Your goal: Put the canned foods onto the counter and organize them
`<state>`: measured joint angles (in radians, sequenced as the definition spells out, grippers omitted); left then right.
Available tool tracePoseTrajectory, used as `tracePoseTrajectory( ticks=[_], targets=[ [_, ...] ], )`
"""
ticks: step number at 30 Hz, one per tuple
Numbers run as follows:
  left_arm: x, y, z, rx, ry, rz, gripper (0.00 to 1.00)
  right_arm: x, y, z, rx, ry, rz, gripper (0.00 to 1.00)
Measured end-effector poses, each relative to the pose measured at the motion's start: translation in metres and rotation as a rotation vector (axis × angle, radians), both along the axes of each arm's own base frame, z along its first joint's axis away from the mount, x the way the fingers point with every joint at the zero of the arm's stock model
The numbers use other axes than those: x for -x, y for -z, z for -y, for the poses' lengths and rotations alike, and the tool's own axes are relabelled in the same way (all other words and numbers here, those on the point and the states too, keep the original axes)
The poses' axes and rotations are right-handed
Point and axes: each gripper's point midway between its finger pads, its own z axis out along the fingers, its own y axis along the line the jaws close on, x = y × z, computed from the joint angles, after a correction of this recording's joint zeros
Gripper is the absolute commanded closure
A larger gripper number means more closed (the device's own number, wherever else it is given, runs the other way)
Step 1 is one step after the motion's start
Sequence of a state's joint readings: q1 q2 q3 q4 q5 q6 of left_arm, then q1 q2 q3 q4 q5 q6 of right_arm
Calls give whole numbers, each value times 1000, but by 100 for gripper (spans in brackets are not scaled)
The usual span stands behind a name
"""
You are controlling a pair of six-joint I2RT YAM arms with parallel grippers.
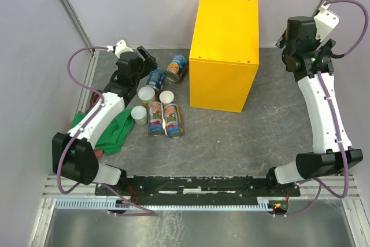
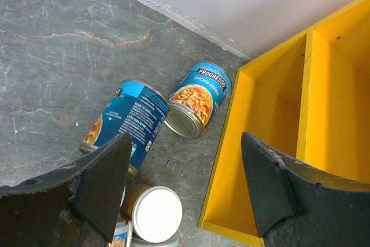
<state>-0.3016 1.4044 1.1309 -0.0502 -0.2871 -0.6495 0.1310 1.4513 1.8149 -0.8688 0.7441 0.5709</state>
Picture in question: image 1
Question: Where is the dark blue soup can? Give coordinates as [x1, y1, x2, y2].
[146, 68, 167, 91]

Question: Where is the blue chicken soup can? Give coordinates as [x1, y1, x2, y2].
[165, 54, 188, 82]

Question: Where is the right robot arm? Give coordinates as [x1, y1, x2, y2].
[270, 16, 363, 184]

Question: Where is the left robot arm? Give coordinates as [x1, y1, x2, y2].
[52, 40, 157, 185]

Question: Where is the yellow box counter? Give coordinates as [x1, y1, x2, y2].
[188, 0, 260, 113]

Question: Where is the white lid yellow can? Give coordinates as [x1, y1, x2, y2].
[138, 86, 157, 108]

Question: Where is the white lid small can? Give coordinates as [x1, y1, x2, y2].
[159, 90, 175, 105]

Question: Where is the cartoon label can right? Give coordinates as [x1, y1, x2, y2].
[164, 104, 183, 138]

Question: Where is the cartoon label can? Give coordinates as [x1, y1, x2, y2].
[164, 104, 183, 138]
[147, 101, 164, 136]

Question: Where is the cartoon label can left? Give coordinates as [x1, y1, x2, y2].
[147, 101, 164, 136]

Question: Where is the green cloth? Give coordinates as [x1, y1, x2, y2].
[68, 108, 136, 156]

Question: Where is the red cloth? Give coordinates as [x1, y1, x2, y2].
[67, 111, 103, 158]

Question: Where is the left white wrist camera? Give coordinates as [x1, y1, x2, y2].
[107, 39, 134, 58]

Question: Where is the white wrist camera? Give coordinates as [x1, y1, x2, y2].
[313, 4, 340, 43]
[107, 39, 134, 58]

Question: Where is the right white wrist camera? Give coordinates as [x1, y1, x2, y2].
[313, 4, 340, 43]

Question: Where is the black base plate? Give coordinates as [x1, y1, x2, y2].
[112, 176, 301, 206]

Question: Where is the grey slotted cable duct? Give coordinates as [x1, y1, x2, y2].
[54, 197, 274, 210]

